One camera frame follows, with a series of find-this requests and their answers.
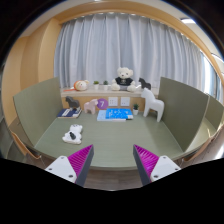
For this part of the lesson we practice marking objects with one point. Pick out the dark navy book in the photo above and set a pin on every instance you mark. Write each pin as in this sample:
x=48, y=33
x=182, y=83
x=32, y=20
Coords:
x=69, y=113

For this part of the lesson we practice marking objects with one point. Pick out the dark grey horse figure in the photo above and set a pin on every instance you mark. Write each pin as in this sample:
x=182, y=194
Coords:
x=72, y=102

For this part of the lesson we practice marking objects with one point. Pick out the black horse figure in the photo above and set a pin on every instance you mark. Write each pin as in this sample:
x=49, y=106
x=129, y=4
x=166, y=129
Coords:
x=144, y=84

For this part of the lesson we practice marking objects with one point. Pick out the small potted plant middle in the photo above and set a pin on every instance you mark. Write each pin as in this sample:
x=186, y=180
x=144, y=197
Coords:
x=105, y=85

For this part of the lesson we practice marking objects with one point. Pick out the grey window curtain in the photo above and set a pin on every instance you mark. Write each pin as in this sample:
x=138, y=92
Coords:
x=93, y=47

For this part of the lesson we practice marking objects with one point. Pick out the small potted plant on table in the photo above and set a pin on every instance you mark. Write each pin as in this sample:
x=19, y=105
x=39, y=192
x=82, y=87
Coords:
x=135, y=109

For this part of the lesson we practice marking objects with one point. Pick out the wooden chair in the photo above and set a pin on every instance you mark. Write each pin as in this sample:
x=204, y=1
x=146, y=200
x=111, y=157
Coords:
x=27, y=153
x=204, y=147

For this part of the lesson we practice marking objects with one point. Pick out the white wall socket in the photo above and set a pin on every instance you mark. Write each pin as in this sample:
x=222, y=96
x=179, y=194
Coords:
x=112, y=101
x=125, y=101

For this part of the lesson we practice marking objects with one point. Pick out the green partition panel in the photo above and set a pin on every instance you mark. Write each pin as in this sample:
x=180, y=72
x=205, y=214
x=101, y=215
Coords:
x=37, y=107
x=190, y=115

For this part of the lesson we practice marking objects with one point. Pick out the white wall socket left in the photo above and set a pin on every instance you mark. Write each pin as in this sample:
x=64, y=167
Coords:
x=112, y=101

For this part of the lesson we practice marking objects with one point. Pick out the white wall socket right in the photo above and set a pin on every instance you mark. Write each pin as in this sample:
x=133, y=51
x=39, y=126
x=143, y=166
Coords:
x=125, y=101

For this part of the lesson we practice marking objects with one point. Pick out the wooden chair left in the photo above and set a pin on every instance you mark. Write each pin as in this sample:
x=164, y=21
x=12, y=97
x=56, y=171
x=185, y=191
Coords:
x=27, y=153

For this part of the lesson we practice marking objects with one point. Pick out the white teddy bear black shirt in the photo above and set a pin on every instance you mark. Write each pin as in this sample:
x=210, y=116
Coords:
x=123, y=82

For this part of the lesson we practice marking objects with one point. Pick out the purple round number sign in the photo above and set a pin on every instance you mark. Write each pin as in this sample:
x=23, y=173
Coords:
x=102, y=104

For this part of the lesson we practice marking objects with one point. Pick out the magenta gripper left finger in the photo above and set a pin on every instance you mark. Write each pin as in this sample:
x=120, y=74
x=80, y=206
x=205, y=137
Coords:
x=75, y=167

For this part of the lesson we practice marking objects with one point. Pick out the lion plush toy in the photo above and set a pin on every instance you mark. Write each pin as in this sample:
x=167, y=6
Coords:
x=80, y=85

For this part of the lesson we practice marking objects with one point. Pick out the wooden shelf ledge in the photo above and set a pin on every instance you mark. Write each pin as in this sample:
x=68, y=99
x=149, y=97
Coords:
x=100, y=91

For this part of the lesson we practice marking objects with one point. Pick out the white book under blue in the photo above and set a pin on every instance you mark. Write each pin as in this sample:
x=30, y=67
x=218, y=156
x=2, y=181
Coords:
x=102, y=117

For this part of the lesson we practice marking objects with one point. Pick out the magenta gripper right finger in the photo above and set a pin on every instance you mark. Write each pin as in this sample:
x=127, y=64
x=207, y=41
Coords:
x=152, y=167

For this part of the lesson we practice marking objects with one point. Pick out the wooden chair right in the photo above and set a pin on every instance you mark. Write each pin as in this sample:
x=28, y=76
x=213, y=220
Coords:
x=204, y=147

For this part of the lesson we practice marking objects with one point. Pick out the pink horse figure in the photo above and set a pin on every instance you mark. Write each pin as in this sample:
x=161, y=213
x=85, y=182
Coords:
x=91, y=106

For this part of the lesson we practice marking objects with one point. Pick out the green right partition panel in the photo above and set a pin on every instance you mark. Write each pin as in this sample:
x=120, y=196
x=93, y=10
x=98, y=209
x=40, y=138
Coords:
x=190, y=115

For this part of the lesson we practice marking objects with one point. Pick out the small potted plant left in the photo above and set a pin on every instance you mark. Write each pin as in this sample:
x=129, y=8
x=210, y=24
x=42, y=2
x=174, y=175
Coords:
x=96, y=85

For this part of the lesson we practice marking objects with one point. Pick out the green left partition panel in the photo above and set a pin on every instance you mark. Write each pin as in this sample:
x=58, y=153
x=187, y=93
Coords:
x=37, y=107

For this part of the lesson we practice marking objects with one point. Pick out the white wooden horse figure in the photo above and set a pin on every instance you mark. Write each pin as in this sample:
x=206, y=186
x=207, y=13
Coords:
x=151, y=103

